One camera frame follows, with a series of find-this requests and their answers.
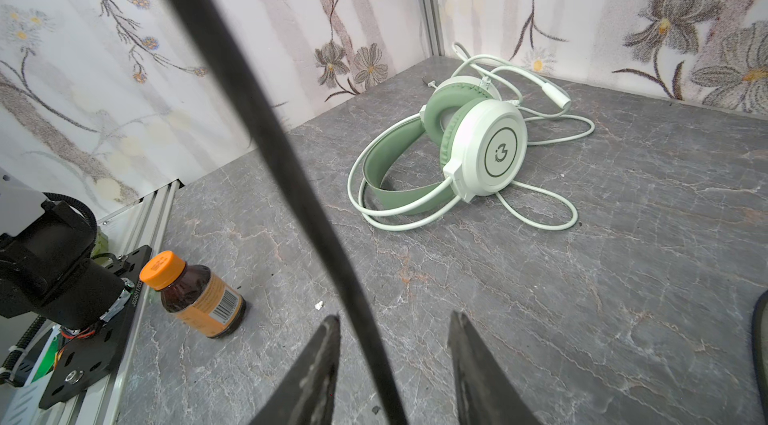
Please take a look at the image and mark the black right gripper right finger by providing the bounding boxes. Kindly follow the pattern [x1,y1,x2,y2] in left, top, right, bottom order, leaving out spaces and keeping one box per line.
[448,311,539,424]

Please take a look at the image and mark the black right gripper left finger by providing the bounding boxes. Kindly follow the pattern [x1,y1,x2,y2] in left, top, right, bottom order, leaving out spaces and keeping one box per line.
[250,315,341,425]

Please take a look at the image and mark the black wired headphones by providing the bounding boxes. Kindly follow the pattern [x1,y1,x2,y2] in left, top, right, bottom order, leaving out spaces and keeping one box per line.
[169,0,767,424]

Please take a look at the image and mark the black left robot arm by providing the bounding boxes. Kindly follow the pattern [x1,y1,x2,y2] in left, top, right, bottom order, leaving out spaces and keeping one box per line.
[1,171,136,386]

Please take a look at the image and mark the orange cap brown bottle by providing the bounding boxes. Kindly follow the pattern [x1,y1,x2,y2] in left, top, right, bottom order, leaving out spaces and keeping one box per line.
[139,251,248,339]

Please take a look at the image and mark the mint green wired headphones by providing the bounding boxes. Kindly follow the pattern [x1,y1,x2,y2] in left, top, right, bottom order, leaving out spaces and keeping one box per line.
[346,42,573,232]

